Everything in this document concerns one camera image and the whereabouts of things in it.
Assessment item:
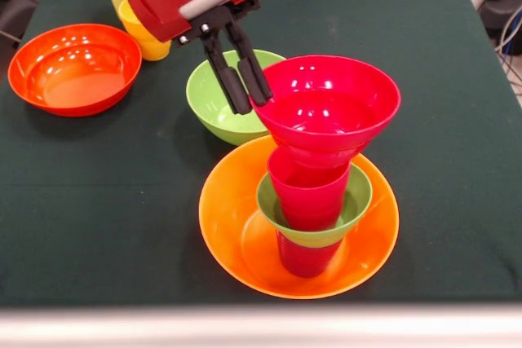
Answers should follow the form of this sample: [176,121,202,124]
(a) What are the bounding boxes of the large green bowl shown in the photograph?
[185,49,287,147]

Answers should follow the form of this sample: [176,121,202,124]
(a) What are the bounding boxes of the small pink bowl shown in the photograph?
[249,55,402,170]

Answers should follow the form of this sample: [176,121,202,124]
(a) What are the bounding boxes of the pink cup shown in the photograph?
[267,148,352,231]

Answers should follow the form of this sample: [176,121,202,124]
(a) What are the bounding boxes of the large orange bowl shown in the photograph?
[198,134,400,300]

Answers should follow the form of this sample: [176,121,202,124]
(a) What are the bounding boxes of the small green bowl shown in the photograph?
[255,163,374,249]

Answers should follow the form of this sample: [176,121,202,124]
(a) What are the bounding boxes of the purple cup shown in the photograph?
[276,228,343,279]

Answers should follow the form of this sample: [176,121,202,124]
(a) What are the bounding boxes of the yellow cup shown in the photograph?
[117,0,172,62]

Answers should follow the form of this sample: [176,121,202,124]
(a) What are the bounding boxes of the wide red-orange bowl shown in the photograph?
[7,23,143,117]

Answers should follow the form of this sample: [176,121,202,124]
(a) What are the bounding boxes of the dark green tablecloth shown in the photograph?
[0,0,522,308]

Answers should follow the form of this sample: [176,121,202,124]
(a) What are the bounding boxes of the tangle of cables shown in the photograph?
[494,8,522,96]

